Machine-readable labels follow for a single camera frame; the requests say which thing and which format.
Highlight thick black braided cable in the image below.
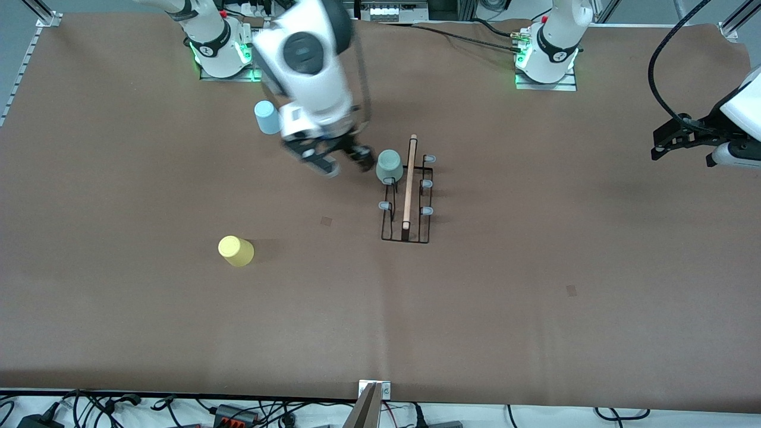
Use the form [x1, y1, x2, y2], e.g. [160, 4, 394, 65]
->
[411, 23, 518, 52]

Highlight blue plastic cup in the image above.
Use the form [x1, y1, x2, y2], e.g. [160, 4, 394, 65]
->
[254, 100, 282, 136]

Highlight black floor cable loop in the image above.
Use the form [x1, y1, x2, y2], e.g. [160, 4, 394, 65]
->
[595, 407, 652, 421]

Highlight aluminium profile beam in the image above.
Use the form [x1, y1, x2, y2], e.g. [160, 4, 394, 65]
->
[344, 380, 392, 428]

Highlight white power strip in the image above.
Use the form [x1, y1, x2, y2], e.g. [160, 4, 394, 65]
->
[359, 0, 430, 22]

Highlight aluminium side rail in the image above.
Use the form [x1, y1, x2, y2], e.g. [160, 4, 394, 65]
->
[0, 27, 43, 127]

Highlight brown paper table cover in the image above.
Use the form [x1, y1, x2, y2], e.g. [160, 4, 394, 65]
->
[0, 12, 761, 412]

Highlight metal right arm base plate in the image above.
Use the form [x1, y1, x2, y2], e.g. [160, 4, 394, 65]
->
[199, 59, 263, 83]

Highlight black power adapter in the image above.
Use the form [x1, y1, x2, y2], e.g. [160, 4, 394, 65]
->
[17, 413, 64, 428]

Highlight black wire cup holder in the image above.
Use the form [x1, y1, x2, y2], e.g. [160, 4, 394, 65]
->
[379, 134, 436, 244]

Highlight yellow plastic cup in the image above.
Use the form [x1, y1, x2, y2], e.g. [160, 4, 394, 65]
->
[218, 235, 255, 267]

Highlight green plastic cup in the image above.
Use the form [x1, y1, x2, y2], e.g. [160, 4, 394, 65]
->
[376, 149, 404, 184]

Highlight black tangled cable bundle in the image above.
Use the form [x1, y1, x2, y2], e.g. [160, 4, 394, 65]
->
[59, 389, 144, 428]

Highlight black orange power strip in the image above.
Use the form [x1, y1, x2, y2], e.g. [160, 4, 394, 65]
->
[214, 404, 260, 426]

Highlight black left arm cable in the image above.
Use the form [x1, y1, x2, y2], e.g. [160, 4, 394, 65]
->
[647, 0, 718, 132]

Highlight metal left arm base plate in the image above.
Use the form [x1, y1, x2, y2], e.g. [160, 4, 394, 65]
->
[515, 64, 578, 92]

